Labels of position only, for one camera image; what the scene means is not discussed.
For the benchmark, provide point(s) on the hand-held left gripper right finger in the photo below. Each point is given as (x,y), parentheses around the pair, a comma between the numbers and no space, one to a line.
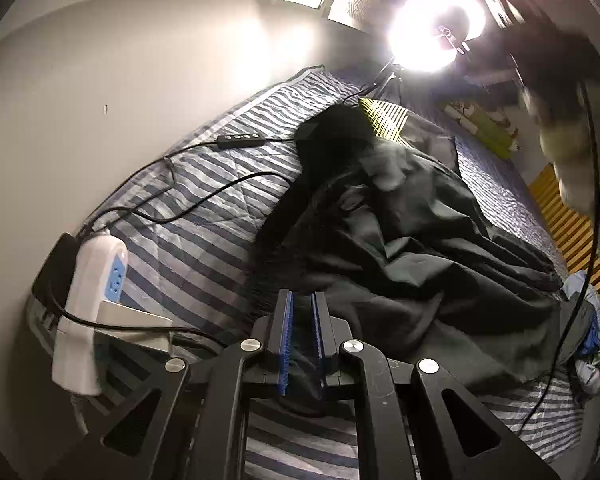
(317,330)

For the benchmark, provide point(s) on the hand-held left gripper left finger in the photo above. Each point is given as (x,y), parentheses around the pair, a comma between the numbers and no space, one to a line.
(285,340)

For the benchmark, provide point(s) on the dark grey garment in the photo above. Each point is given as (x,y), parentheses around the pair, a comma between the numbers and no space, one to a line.
(405,260)

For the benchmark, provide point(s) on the blue garment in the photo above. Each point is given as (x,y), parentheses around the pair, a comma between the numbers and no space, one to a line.
(590,342)

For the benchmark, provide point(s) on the light blue jeans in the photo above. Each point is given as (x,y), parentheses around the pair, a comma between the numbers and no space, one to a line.
(587,385)

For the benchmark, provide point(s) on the person's right forearm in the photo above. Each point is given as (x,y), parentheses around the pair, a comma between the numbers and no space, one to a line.
(570,160)

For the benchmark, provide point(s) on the green floral folded blanket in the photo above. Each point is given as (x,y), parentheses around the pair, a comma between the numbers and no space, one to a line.
(485,130)

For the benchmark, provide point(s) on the white power adapter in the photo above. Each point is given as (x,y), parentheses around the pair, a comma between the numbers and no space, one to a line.
(135,327)

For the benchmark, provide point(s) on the striped bed sheet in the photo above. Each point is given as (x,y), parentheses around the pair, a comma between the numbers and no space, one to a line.
(190,220)

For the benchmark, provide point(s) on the black fuzzy cloth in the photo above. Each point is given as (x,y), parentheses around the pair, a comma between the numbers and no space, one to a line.
(330,130)

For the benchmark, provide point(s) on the white power strip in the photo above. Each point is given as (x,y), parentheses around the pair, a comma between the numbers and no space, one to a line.
(87,300)

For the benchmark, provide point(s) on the black box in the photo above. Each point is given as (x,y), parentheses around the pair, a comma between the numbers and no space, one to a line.
(52,270)

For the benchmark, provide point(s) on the wooden slat rail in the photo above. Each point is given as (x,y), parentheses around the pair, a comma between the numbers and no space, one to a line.
(575,240)

